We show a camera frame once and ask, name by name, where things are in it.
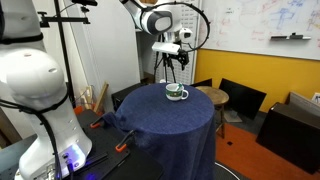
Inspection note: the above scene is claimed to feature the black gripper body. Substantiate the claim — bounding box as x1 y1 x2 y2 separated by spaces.
167 48 191 65

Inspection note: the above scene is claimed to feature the white mug with green band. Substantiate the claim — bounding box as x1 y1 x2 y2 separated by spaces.
165 83 190 102

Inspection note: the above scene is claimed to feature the whiteboard marker tray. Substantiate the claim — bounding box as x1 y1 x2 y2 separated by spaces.
269 32 312 42

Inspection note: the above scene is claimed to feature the small black monitor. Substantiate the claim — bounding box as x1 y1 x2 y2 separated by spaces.
190 78 213 89

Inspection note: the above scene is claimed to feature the round wooden stool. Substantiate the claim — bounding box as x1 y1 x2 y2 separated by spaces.
195 85 230 140

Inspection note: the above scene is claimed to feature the dark blue tablecloth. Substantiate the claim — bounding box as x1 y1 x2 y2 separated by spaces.
101 82 217 180

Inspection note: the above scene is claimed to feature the whiteboard with drawings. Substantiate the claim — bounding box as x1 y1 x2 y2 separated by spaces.
197 0 320 62

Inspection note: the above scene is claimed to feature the black computer case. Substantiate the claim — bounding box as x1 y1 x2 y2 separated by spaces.
111 82 150 113

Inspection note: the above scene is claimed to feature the large black monitor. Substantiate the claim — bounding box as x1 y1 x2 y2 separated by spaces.
218 77 268 121

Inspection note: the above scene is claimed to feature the flat grey board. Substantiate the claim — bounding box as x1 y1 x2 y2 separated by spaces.
223 109 244 124

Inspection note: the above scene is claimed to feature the wooden board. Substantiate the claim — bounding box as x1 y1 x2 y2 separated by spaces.
92 81 110 114

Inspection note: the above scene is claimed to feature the orange black spring clamp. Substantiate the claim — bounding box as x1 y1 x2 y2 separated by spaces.
89 115 105 130
114 129 137 153

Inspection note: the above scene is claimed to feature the orange object behind platform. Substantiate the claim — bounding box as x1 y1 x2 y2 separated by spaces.
73 104 85 116

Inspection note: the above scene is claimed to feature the round table floor base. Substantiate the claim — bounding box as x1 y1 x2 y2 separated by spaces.
214 161 242 180

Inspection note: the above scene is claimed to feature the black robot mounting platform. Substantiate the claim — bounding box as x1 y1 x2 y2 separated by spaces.
0 109 165 180

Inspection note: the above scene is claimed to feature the grey box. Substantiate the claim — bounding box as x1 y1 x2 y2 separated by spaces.
286 91 320 118

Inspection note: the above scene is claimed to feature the black cabinet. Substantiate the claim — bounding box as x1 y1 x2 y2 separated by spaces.
255 101 320 175

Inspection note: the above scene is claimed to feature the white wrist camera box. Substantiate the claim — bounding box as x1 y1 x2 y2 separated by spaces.
151 41 181 56

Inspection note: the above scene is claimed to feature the black camera stand pole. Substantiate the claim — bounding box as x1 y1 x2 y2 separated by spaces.
37 0 91 108

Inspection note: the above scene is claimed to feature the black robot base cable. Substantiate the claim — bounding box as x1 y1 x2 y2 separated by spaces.
0 89 75 180

